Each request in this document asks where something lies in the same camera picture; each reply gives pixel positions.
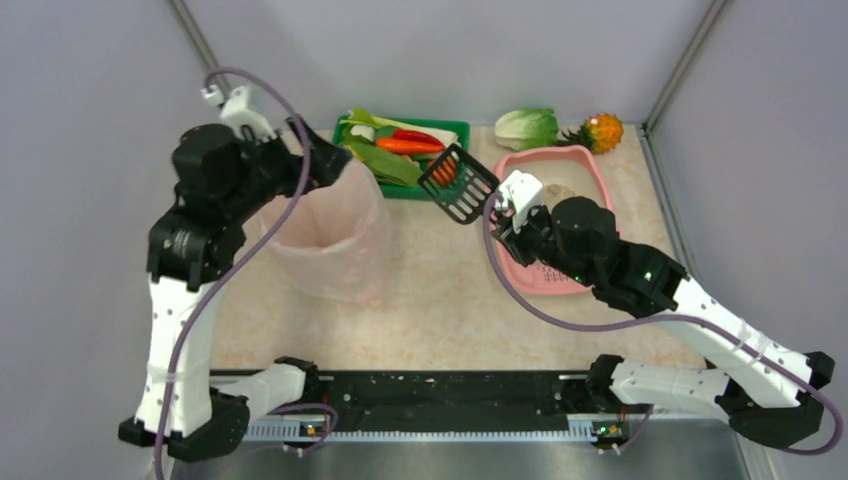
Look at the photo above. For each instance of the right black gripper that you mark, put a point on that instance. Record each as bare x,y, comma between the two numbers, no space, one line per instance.
505,224

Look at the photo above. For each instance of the pink plastic trash bag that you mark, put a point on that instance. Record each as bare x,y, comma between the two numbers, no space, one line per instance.
336,242

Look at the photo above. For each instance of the black slotted litter scoop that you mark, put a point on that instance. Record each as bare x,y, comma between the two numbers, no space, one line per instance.
463,200

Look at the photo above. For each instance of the green plastic tray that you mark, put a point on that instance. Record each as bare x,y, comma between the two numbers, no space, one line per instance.
462,129

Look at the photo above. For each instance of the toy pineapple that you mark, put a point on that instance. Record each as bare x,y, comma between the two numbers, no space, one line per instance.
599,133

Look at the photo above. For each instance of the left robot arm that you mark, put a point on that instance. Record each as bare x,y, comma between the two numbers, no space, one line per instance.
225,176

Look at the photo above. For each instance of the orange toy carrot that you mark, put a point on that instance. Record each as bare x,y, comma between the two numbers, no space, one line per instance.
408,147

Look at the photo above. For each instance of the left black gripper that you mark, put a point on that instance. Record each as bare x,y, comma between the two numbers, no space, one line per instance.
299,157

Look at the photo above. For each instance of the toy orange tangerine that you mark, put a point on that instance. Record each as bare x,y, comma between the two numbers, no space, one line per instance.
445,173

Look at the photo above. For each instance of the white toy leek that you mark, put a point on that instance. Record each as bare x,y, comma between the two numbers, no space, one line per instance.
360,117

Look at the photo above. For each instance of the red toy chili pepper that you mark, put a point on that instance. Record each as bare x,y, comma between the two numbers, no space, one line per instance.
417,136

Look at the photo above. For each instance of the green toy leaf vegetable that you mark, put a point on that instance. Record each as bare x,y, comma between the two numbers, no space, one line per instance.
388,168

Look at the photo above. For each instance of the toy cabbage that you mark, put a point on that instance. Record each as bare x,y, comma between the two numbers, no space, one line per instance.
526,129

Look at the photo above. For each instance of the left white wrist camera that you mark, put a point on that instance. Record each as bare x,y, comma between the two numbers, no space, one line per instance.
239,111

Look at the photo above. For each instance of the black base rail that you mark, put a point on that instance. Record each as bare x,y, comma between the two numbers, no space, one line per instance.
452,405

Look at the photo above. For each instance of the pink litter box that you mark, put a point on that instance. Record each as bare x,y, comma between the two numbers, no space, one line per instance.
574,166

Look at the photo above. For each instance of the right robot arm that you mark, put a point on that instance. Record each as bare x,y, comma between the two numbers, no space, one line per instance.
768,393

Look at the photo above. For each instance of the cat litter sand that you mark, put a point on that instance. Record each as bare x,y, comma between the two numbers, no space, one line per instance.
554,193

